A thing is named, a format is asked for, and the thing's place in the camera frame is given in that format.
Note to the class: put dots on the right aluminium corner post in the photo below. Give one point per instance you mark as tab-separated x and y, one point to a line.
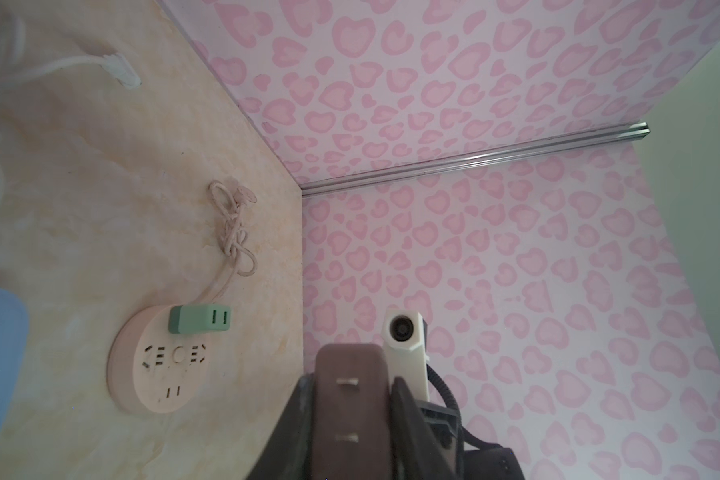
548	146

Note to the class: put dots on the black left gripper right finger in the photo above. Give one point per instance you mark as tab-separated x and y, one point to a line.
416	449

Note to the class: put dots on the green plug adapter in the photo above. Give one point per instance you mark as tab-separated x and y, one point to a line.
190	319

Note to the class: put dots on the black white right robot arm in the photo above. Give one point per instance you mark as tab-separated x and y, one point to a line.
475	458

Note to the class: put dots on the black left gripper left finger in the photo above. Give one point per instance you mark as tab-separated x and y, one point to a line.
286	454

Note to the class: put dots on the pink plug adapter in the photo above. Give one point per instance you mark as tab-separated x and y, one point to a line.
350	432

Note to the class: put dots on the pink round power strip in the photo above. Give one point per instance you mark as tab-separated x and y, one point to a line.
151	370

